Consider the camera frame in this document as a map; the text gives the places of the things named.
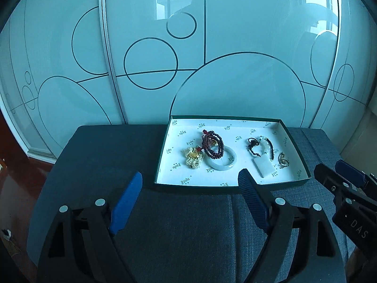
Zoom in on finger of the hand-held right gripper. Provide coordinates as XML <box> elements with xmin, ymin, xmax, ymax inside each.
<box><xmin>335</xmin><ymin>159</ymin><xmax>377</xmax><ymax>189</ymax></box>
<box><xmin>314</xmin><ymin>163</ymin><xmax>349</xmax><ymax>196</ymax></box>

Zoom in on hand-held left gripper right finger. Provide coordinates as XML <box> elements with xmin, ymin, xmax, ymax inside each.
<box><xmin>237</xmin><ymin>169</ymin><xmax>347</xmax><ymax>283</ymax></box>

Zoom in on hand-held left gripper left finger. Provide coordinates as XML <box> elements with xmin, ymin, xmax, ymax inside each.
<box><xmin>26</xmin><ymin>171</ymin><xmax>143</xmax><ymax>283</ymax></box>

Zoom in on green jewelry box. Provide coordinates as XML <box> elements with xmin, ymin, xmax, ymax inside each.
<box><xmin>153</xmin><ymin>115</ymin><xmax>312</xmax><ymax>195</ymax></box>

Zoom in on white jade pendant dark cord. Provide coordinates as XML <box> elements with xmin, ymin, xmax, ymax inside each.
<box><xmin>246</xmin><ymin>137</ymin><xmax>274</xmax><ymax>179</ymax></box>

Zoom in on white jade bangle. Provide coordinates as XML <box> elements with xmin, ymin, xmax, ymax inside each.
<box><xmin>205</xmin><ymin>146</ymin><xmax>238</xmax><ymax>171</ymax></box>

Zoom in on gold ring charm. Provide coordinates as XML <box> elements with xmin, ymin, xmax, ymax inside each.
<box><xmin>277</xmin><ymin>152</ymin><xmax>292</xmax><ymax>169</ymax></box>

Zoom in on green white bead bracelet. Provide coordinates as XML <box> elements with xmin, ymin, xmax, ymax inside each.
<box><xmin>258</xmin><ymin>136</ymin><xmax>279</xmax><ymax>160</ymax></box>

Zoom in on dark red bead bracelet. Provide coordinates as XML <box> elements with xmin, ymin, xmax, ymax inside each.
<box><xmin>201</xmin><ymin>130</ymin><xmax>226</xmax><ymax>160</ymax></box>

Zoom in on dark grey fabric cover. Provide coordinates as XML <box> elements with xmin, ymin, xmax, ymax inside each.
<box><xmin>26</xmin><ymin>124</ymin><xmax>357</xmax><ymax>283</ymax></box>

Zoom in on white glass sliding wardrobe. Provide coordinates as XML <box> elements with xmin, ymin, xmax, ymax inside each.
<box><xmin>0</xmin><ymin>0</ymin><xmax>377</xmax><ymax>160</ymax></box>

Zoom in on white pearl bead bracelet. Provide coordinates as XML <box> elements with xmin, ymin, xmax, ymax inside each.
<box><xmin>182</xmin><ymin>147</ymin><xmax>204</xmax><ymax>170</ymax></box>

